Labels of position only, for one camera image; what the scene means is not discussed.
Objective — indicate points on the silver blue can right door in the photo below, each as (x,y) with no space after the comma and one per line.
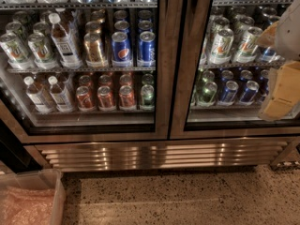
(267,55)

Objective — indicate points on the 7up can door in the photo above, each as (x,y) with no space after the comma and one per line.
(221,48)
(247,47)

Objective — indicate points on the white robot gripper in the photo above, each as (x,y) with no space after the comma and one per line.
(289,37)

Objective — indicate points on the orange soda can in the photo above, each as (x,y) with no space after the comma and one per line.
(105,98)
(127,101)
(85,99)

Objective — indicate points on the green 7up can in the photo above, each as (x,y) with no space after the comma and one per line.
(42,50)
(17,53)

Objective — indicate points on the tea bottle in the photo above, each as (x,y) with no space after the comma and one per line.
(39,95)
(61,95)

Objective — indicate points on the green 7up can far left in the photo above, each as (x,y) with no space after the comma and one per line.
(17,53)

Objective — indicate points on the iced tea bottle upper shelf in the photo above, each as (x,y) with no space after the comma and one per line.
(66,42)

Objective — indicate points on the orange soda can middle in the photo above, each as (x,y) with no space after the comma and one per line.
(105,98)

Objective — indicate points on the pink bubble wrap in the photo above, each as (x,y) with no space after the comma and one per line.
(26,207)

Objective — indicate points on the orange soda can left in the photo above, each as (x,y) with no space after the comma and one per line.
(85,99)

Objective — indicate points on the green soda can lower left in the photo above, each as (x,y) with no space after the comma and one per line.
(147,97)

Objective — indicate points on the orange soda can right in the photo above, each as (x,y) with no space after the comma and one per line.
(127,101)

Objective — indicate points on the gold soda can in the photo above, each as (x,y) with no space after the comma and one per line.
(94,49)

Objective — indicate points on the tea bottle lower far left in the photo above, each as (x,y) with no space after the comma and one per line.
(39,95)

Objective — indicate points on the front right blue Pepsi can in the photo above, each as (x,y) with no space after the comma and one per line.
(146,49)

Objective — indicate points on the blue pepsi can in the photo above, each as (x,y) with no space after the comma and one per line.
(121,50)
(146,49)

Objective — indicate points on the steel fridge bottom grille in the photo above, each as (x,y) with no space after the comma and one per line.
(159,155)

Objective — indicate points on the clear plastic storage bin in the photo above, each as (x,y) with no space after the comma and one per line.
(41,180)

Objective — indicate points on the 7up can right door left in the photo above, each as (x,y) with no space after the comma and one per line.
(221,48)

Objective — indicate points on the glass fridge door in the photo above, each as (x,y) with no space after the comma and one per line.
(18,112)
(203,19)

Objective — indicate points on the green can right door lower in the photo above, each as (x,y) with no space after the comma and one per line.
(207,94)

